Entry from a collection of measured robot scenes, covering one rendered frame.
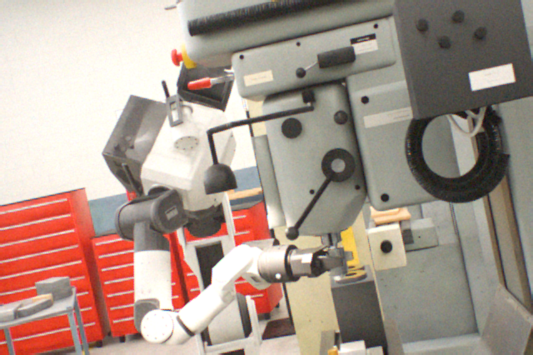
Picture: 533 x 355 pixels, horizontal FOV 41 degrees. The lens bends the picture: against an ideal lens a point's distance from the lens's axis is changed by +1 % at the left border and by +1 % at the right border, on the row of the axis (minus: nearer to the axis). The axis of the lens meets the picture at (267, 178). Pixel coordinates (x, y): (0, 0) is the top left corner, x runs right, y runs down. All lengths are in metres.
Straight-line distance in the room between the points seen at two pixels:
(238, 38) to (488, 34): 0.51
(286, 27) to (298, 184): 0.33
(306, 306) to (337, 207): 1.94
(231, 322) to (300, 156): 0.85
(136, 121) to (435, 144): 0.84
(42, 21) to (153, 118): 9.70
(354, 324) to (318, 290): 1.45
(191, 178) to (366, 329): 0.62
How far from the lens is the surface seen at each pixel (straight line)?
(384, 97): 1.49
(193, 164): 1.86
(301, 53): 1.50
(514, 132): 1.48
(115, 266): 6.64
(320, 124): 1.51
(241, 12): 1.47
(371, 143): 1.49
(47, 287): 4.77
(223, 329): 2.24
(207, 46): 1.51
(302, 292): 3.42
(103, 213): 11.27
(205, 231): 2.25
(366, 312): 1.97
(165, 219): 1.80
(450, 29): 1.26
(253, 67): 1.50
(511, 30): 1.28
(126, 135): 1.95
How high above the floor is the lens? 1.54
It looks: 3 degrees down
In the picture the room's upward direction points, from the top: 12 degrees counter-clockwise
